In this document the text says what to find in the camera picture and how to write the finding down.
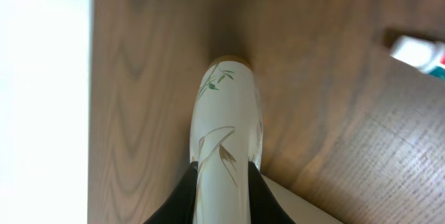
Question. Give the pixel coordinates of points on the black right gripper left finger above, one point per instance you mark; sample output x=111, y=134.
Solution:
x=179, y=207

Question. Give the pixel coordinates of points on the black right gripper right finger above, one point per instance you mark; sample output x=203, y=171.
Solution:
x=264, y=208

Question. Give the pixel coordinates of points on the white shampoo tube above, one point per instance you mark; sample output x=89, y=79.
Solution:
x=226, y=135

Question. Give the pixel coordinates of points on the green Colgate toothpaste tube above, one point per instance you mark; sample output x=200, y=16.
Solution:
x=423, y=55

